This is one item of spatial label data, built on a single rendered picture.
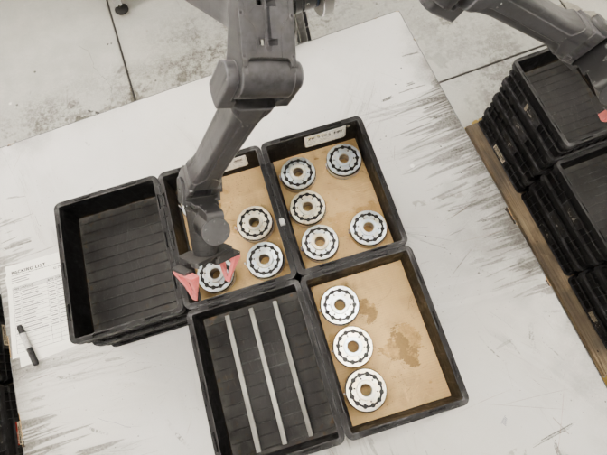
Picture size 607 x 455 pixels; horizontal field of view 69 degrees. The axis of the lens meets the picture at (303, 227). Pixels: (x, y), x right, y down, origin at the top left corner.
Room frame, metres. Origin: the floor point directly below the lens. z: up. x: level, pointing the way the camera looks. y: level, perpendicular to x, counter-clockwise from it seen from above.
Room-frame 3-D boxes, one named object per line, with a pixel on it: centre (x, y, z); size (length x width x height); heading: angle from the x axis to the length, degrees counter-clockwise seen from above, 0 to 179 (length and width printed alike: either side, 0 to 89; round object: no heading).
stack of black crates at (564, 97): (0.78, -1.08, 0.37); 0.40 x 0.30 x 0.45; 9
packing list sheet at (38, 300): (0.35, 0.85, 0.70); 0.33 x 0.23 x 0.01; 9
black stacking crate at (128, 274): (0.39, 0.50, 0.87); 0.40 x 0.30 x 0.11; 5
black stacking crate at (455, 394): (0.05, -0.13, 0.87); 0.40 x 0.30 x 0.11; 5
